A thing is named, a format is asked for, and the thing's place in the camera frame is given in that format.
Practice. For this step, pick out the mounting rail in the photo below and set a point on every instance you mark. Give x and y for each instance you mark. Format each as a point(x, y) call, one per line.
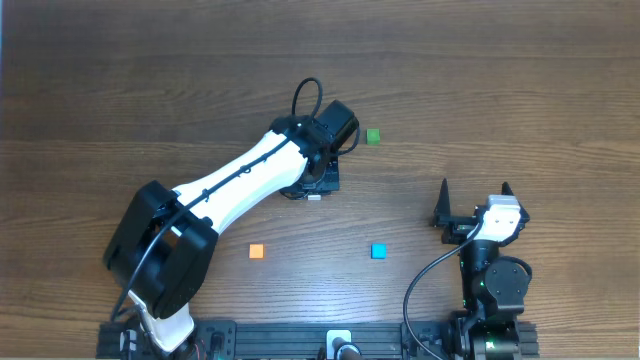
point(300, 340)

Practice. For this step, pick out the orange cube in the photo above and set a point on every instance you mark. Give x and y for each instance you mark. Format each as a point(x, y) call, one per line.
point(256, 251)

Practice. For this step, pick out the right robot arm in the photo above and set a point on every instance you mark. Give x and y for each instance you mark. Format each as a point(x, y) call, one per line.
point(502, 287)

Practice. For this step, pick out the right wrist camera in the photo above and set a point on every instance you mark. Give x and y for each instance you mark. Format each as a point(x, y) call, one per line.
point(500, 217)

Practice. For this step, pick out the white cube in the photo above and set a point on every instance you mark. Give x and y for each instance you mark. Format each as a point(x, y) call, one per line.
point(314, 197)

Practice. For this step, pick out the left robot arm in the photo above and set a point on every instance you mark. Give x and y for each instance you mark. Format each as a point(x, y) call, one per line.
point(250, 180)

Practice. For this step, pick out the blue cube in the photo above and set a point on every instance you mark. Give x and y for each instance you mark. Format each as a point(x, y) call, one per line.
point(378, 251)

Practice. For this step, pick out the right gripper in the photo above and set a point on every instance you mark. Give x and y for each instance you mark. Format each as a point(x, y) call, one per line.
point(457, 230)

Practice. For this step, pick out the green cube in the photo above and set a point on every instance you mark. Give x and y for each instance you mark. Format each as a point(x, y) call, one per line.
point(372, 136)

